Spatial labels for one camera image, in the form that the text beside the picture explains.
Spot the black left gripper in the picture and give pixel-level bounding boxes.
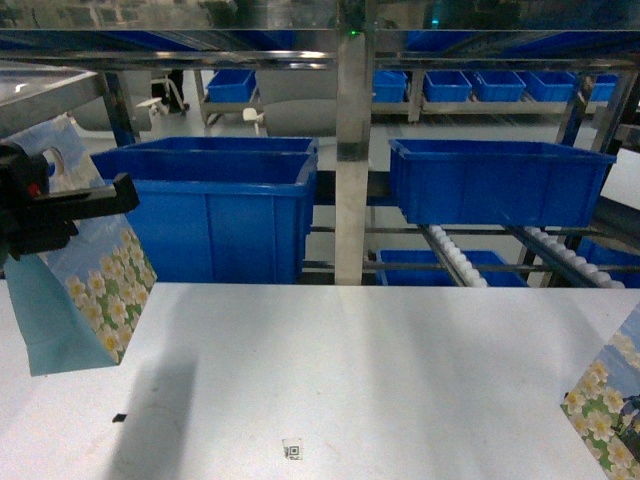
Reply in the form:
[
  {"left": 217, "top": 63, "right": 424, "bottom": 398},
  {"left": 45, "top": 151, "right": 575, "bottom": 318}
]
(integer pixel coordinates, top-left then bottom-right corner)
[{"left": 1, "top": 143, "right": 140, "bottom": 263}]

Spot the flower gift bag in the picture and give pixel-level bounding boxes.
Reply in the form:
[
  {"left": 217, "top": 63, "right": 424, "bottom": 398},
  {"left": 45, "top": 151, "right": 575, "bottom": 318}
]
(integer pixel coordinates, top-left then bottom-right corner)
[
  {"left": 1, "top": 115, "right": 157, "bottom": 376},
  {"left": 561, "top": 308, "right": 639, "bottom": 479}
]

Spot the blue crate behind table left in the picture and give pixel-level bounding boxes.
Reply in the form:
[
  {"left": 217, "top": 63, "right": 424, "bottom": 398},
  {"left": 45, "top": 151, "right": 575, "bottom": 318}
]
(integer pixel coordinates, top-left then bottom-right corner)
[{"left": 92, "top": 136, "right": 319, "bottom": 284}]

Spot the blue crate behind table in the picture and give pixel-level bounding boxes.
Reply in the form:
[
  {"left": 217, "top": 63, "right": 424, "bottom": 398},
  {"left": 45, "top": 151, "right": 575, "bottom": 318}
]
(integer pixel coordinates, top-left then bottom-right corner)
[
  {"left": 92, "top": 136, "right": 319, "bottom": 284},
  {"left": 389, "top": 139, "right": 616, "bottom": 227}
]

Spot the small QR code sticker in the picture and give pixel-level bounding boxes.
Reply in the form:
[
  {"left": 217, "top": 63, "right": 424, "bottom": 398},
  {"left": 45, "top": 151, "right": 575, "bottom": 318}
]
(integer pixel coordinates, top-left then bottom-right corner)
[{"left": 282, "top": 437, "right": 304, "bottom": 461}]

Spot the blue crate behind table right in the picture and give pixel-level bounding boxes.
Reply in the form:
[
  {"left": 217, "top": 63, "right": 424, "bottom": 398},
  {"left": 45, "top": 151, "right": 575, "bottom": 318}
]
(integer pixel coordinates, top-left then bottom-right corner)
[{"left": 389, "top": 139, "right": 616, "bottom": 227}]

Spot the steel rack upright post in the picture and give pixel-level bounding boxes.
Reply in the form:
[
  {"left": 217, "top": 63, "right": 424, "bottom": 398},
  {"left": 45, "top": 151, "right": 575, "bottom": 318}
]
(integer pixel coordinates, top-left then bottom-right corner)
[{"left": 335, "top": 28, "right": 373, "bottom": 286}]

